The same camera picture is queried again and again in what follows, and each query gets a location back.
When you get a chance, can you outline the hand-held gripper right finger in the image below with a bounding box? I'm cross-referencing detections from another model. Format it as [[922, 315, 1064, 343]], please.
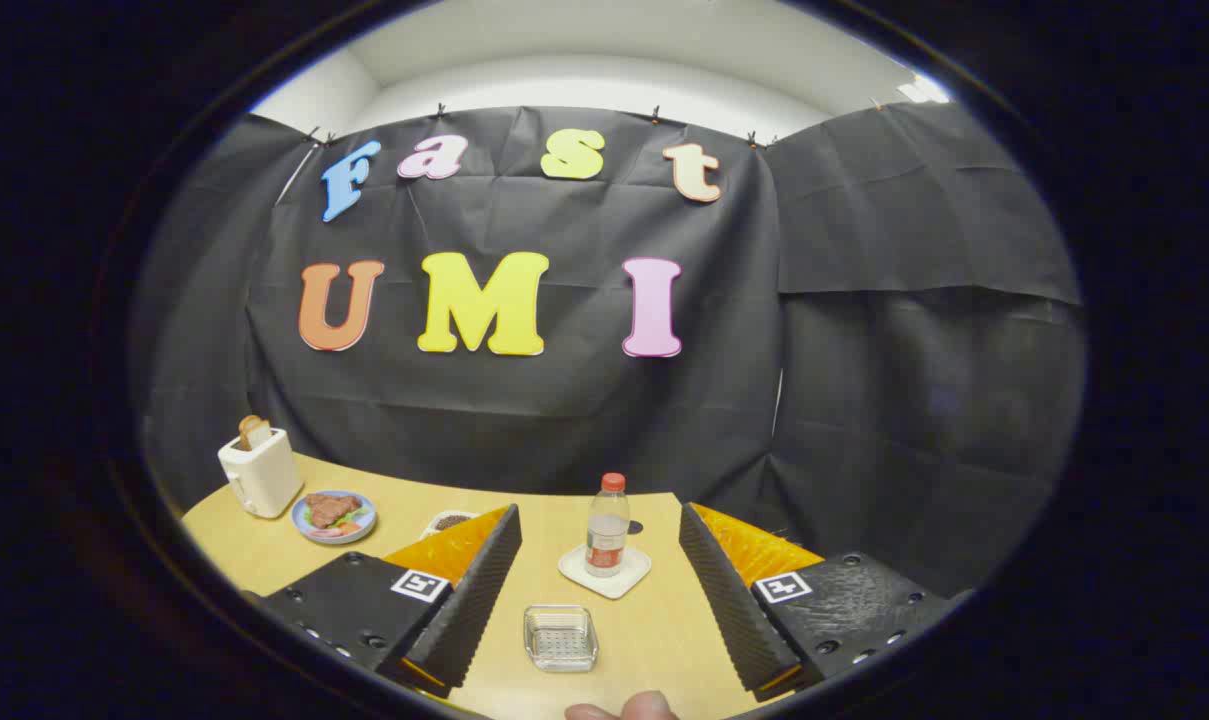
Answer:
[[678, 502, 975, 703]]

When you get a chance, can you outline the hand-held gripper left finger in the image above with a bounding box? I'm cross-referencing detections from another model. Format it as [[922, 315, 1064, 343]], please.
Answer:
[[261, 503, 523, 699]]

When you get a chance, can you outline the white divided bean tray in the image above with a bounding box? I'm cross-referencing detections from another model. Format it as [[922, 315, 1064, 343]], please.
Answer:
[[421, 510, 480, 541]]

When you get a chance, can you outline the clear drain basket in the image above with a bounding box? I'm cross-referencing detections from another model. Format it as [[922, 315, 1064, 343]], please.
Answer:
[[523, 604, 600, 673]]

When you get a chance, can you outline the white square coaster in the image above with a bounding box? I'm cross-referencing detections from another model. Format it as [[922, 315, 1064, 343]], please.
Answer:
[[557, 543, 653, 601]]

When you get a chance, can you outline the blue plate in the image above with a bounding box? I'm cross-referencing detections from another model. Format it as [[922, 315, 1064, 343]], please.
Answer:
[[291, 490, 378, 546]]

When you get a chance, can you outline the clear red-capped water bottle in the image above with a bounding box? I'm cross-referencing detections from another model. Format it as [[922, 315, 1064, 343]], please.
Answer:
[[584, 473, 631, 579]]

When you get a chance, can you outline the brown meat slice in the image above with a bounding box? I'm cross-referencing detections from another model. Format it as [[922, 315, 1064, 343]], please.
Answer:
[[304, 492, 363, 529]]

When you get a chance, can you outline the white toaster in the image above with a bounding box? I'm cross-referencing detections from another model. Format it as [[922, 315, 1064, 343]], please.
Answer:
[[217, 428, 305, 519]]

